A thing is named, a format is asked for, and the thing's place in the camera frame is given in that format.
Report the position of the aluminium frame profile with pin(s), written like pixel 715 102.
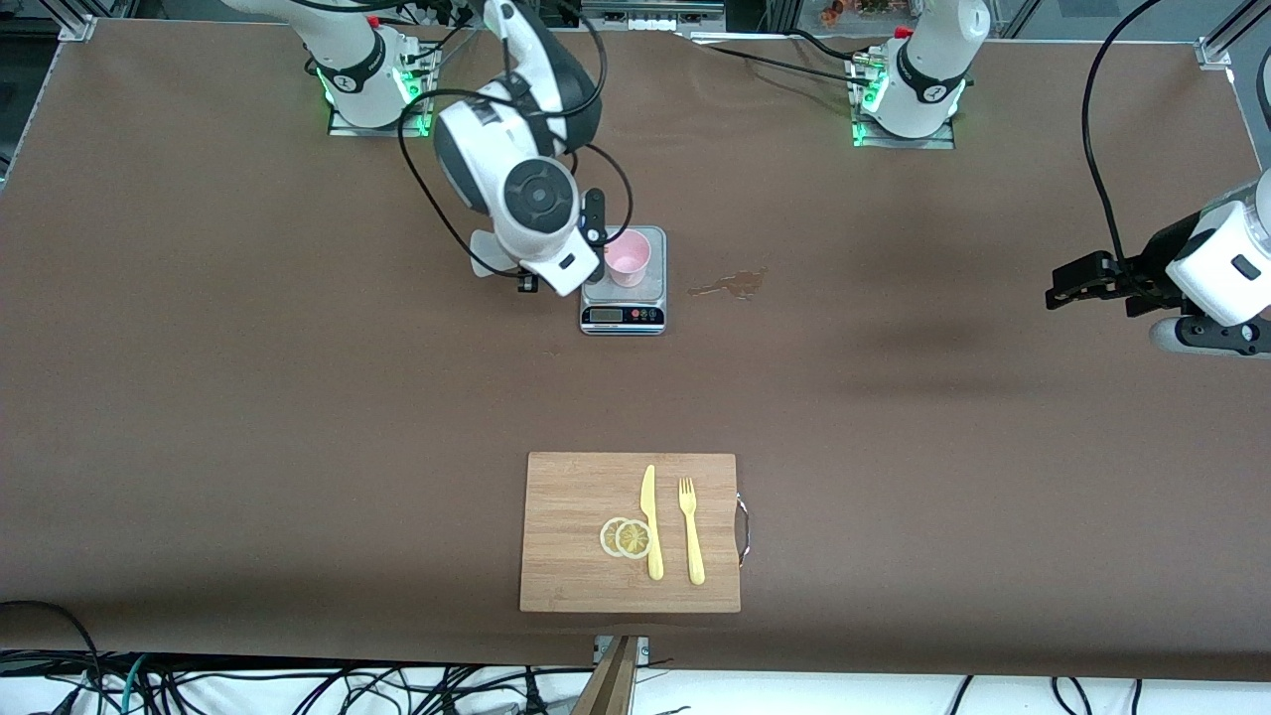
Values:
pixel 1216 50
pixel 77 25

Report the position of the silver digital kitchen scale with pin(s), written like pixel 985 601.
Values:
pixel 626 316

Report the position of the white power strip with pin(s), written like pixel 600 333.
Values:
pixel 645 22

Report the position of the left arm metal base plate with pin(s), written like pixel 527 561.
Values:
pixel 904 143

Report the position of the orange background clutter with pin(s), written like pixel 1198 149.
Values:
pixel 834 12

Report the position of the lemon slice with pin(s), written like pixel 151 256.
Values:
pixel 607 537
pixel 634 539

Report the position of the metal background frame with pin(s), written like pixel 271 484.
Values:
pixel 695 10

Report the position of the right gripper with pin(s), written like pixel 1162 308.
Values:
pixel 594 213

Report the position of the yellow plastic fork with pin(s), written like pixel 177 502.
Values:
pixel 693 546

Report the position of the brown table cover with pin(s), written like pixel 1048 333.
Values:
pixel 298 447

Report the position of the metal post bracket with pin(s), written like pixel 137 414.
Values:
pixel 643 650

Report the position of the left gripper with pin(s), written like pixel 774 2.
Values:
pixel 1144 265

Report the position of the yellow plastic knife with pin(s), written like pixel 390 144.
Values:
pixel 650 516

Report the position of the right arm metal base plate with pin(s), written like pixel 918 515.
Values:
pixel 377 131

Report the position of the pink plastic cup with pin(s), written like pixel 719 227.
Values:
pixel 628 260

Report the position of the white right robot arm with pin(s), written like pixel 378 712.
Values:
pixel 487 149

